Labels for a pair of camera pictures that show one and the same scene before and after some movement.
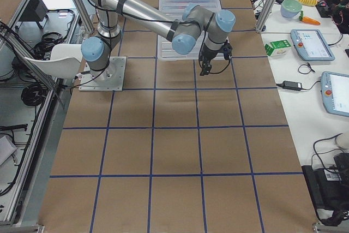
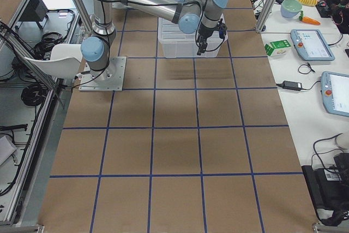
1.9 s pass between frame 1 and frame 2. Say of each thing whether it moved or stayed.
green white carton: stayed
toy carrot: stayed
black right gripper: moved
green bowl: stayed
